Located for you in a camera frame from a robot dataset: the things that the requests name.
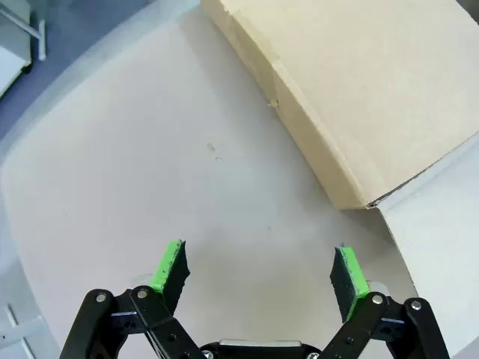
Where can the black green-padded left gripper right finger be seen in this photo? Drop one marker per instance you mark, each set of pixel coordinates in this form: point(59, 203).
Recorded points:
point(350, 276)

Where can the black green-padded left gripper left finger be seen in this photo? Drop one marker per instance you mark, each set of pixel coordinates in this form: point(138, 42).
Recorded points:
point(164, 276)

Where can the brown cardboard shipping box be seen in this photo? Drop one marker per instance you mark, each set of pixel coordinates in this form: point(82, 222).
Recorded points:
point(366, 93)

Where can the white table with metal leg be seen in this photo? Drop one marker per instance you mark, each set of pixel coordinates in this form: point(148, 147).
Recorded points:
point(41, 41)

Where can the white metal frame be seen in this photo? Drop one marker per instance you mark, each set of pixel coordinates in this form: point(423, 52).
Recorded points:
point(18, 331)

